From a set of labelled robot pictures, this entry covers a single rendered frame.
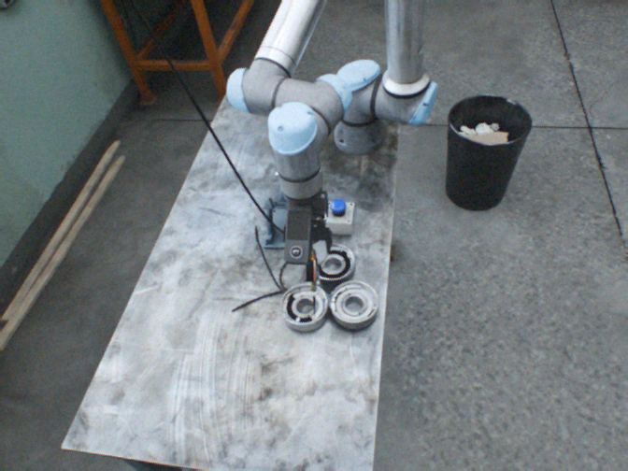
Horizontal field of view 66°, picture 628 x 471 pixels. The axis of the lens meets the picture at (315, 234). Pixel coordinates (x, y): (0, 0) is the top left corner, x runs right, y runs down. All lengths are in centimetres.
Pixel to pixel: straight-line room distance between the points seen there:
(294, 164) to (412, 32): 49
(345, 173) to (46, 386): 148
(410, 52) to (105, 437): 103
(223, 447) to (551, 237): 175
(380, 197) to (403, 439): 88
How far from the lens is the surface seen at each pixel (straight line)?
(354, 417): 99
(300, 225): 86
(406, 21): 114
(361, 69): 134
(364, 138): 140
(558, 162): 272
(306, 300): 109
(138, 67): 326
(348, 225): 118
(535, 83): 323
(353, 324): 103
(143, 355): 115
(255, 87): 89
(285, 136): 75
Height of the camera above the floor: 173
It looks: 50 degrees down
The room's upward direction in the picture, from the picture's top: 9 degrees counter-clockwise
